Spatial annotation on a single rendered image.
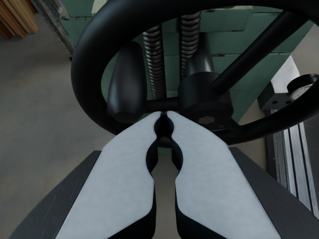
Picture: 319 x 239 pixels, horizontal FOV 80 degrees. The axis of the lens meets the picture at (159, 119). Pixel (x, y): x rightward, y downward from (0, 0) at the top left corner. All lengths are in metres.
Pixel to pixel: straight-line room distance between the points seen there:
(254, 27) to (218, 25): 0.16
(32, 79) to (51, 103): 0.26
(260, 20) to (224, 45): 0.07
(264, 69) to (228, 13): 0.27
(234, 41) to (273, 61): 0.12
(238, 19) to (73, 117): 1.11
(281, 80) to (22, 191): 1.19
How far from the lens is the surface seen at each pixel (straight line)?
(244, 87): 0.55
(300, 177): 0.95
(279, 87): 0.55
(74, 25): 0.40
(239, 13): 0.26
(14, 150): 1.34
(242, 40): 0.42
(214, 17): 0.25
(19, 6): 1.82
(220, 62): 0.45
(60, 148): 1.20
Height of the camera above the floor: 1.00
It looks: 63 degrees down
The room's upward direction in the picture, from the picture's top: 2 degrees counter-clockwise
